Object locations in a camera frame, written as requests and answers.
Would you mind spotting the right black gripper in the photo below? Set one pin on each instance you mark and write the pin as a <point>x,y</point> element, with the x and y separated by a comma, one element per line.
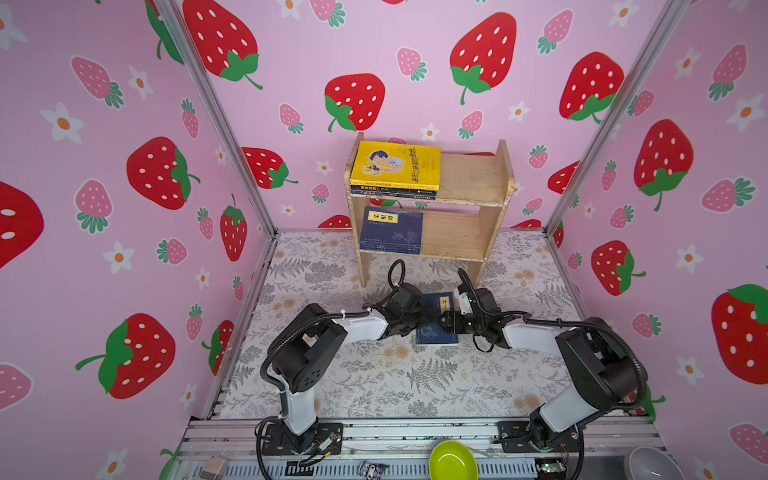
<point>454,326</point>

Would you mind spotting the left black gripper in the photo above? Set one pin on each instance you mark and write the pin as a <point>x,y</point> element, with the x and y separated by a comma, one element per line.
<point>423,317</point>

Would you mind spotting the blue book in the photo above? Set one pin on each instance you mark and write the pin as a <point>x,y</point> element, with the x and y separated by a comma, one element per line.
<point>433,334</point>
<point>390,231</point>

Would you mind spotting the black book yellow title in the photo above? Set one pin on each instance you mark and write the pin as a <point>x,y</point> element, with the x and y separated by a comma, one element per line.
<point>375,191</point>

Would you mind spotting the yellow cartoon cover book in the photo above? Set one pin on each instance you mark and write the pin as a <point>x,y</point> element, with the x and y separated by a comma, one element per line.
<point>401,166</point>

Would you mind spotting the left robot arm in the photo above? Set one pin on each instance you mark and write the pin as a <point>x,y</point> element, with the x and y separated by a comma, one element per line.
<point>298,358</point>

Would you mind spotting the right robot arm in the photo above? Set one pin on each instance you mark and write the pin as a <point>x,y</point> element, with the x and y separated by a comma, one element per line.
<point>605,373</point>

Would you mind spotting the wooden two-tier shelf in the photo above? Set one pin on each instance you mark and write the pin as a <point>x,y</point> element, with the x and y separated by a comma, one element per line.
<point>483,182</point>

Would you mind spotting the green bowl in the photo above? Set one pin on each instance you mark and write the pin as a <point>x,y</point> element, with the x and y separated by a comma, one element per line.
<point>451,460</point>

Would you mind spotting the grey bowl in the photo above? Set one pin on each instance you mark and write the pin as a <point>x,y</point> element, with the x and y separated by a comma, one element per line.
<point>647,463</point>

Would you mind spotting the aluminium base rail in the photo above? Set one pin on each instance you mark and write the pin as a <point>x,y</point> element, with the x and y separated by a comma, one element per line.
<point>226,449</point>

